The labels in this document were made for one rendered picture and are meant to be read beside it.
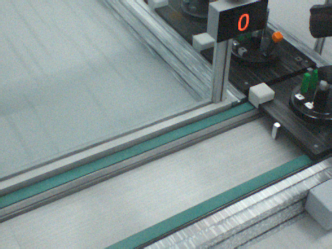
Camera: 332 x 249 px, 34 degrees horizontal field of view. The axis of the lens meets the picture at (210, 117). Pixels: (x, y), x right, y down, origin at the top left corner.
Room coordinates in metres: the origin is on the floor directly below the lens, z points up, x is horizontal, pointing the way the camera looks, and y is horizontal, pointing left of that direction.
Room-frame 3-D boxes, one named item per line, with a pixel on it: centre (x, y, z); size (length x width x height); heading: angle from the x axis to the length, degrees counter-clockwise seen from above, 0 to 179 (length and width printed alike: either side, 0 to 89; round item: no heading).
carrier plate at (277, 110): (1.00, -0.25, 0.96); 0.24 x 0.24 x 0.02; 38
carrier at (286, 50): (1.20, -0.09, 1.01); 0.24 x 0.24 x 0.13; 38
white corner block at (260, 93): (1.02, -0.11, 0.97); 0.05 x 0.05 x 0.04; 38
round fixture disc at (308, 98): (1.00, -0.25, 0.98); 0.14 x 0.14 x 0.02
